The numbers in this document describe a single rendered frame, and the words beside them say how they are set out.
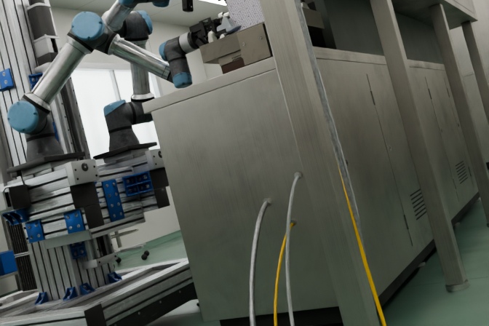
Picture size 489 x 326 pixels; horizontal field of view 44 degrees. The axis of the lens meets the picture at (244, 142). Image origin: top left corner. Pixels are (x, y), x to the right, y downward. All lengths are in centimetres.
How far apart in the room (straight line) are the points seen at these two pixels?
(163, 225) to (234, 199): 535
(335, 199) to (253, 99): 72
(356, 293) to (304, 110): 41
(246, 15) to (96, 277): 137
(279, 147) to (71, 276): 125
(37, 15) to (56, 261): 110
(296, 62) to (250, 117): 66
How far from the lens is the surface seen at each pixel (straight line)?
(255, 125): 194
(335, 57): 209
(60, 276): 284
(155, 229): 722
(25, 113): 241
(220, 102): 201
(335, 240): 133
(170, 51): 239
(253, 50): 199
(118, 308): 247
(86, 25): 242
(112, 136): 292
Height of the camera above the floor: 58
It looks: 3 degrees up
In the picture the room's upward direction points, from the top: 14 degrees counter-clockwise
